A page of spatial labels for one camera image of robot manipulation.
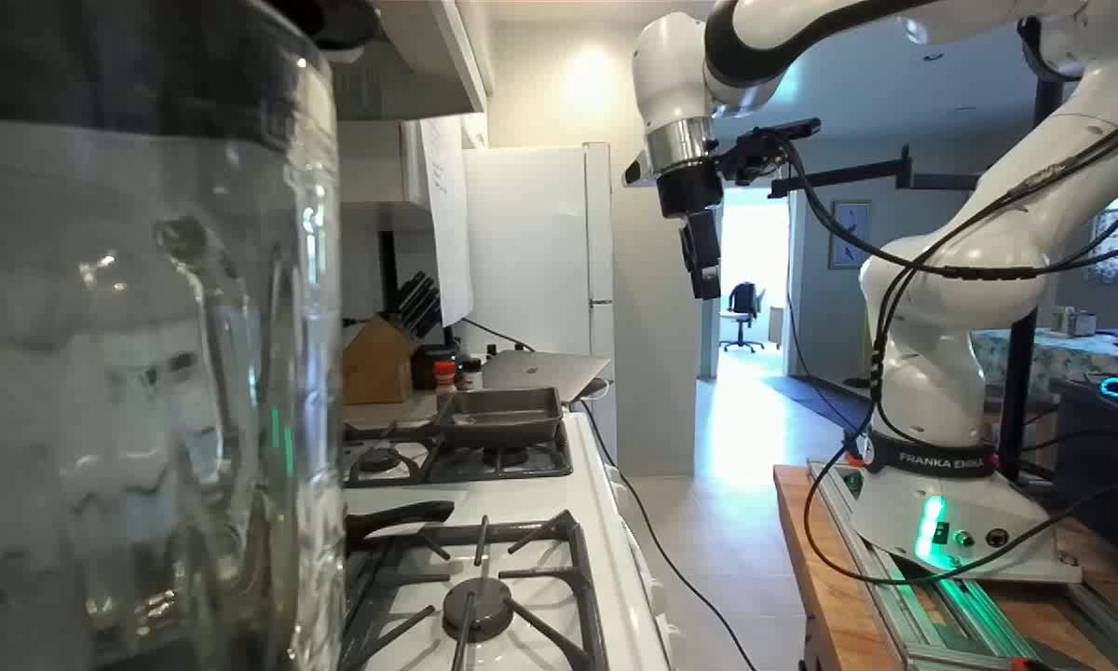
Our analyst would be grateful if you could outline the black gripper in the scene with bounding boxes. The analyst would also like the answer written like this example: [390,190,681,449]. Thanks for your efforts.
[653,162,728,302]

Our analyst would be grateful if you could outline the black baking pan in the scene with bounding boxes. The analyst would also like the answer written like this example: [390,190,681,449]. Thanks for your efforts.
[433,383,569,456]

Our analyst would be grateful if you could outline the black office chair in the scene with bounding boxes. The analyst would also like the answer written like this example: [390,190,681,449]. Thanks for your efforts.
[718,280,769,358]

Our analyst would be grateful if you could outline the white refrigerator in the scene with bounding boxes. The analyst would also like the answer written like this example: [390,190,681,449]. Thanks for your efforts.
[459,137,617,364]

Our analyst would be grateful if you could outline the white gas stove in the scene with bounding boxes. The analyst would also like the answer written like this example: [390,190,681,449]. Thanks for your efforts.
[330,399,681,671]

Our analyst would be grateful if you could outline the white handwritten paper sheet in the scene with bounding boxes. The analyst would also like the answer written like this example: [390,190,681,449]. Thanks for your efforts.
[413,114,482,333]

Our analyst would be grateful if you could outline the wooden knife block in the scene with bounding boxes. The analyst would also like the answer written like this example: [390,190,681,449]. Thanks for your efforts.
[338,312,421,411]

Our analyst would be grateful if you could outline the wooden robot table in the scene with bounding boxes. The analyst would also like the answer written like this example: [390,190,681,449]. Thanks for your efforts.
[769,461,1118,671]

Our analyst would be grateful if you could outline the black grate with bare burner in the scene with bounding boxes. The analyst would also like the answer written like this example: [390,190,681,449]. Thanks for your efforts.
[338,507,616,671]

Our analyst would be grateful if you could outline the white range hood cabinet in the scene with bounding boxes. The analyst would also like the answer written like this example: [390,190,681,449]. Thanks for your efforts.
[324,0,500,125]

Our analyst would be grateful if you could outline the black monitor with cyan light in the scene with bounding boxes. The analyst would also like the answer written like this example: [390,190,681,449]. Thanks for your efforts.
[1052,173,1118,555]

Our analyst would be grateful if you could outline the glass blender jar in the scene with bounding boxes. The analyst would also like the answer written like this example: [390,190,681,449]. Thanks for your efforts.
[0,0,350,671]

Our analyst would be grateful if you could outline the framed wall picture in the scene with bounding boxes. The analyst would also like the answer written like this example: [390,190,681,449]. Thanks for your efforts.
[823,193,874,277]

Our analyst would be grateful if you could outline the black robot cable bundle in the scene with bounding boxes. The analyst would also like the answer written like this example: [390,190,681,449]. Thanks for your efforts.
[776,106,1118,590]

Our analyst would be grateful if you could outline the black power cable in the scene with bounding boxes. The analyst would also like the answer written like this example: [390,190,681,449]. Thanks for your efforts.
[574,395,765,671]

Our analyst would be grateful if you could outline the black-handled knives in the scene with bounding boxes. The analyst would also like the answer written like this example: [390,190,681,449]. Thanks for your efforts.
[386,267,448,344]

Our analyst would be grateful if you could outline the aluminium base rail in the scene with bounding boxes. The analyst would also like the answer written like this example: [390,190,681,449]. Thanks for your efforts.
[805,456,1118,671]

